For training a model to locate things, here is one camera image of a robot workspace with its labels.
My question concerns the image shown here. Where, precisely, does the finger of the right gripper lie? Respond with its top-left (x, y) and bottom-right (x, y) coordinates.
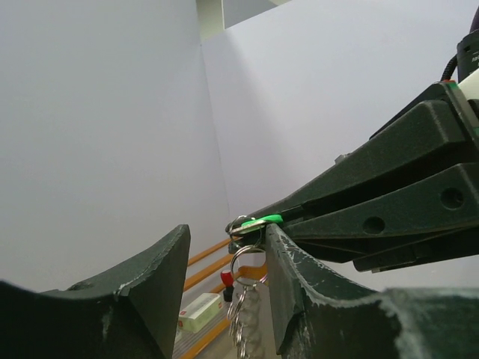
top-left (284, 163), bottom-right (478, 271)

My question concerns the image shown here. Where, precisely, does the green tagged key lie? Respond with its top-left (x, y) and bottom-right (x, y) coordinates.
top-left (225, 214), bottom-right (284, 253)

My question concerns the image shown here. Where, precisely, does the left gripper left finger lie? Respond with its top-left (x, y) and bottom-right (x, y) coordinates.
top-left (1, 224), bottom-right (191, 358)

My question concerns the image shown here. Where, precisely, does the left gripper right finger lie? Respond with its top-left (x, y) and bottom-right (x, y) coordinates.
top-left (265, 224), bottom-right (478, 358)

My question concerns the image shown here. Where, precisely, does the red handled key organizer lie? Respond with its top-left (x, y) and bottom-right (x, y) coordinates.
top-left (227, 245), bottom-right (267, 358)

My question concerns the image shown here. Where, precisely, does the white red box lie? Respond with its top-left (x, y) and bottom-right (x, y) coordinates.
top-left (178, 293), bottom-right (223, 334)

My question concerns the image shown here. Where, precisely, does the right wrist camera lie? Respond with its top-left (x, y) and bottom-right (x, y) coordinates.
top-left (458, 69), bottom-right (479, 100)

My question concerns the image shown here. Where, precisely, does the red black stamp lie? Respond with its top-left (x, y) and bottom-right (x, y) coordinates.
top-left (220, 269), bottom-right (234, 303)

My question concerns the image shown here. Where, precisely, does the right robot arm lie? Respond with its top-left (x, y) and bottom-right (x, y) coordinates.
top-left (254, 24), bottom-right (478, 271)

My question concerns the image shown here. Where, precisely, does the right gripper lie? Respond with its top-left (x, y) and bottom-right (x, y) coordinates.
top-left (252, 82), bottom-right (478, 220)

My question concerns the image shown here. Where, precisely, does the wooden shelf rack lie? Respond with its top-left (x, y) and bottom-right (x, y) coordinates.
top-left (172, 237), bottom-right (270, 359)

